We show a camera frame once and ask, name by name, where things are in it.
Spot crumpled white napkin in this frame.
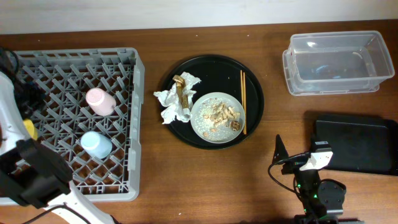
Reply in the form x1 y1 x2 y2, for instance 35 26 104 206
154 72 201 124

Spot clear plastic bin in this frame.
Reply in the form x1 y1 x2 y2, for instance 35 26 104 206
282 30 395 96

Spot grey plate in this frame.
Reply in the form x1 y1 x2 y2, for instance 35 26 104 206
190 92 246 144

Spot food scraps on plate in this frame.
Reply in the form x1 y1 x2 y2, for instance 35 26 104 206
199 98 242 141

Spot pink plastic cup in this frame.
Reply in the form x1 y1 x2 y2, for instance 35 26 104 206
85 88 116 116

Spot black bin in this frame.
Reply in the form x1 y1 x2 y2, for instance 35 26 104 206
314 114 397 176

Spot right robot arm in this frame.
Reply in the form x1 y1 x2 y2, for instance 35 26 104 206
267 135 346 224

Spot gold foil wrapper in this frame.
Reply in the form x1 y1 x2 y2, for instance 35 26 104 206
173 75 190 116

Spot wooden chopstick left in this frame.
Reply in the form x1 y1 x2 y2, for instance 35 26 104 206
240 70 244 109

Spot wooden chopstick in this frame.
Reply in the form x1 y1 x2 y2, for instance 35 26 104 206
242 72 248 135
240 70 244 109

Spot grey dishwasher rack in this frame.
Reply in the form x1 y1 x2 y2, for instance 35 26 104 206
1 48 145 202

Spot round black tray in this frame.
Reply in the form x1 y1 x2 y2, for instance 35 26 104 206
161 55 264 150

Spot yellow bowl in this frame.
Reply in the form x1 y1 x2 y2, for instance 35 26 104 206
23 119 39 141

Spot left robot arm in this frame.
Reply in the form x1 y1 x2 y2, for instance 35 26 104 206
1 73 117 223

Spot light blue plastic cup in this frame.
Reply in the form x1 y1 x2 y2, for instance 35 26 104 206
80 131 113 159

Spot wooden chopstick right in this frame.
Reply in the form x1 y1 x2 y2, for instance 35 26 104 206
242 72 248 135

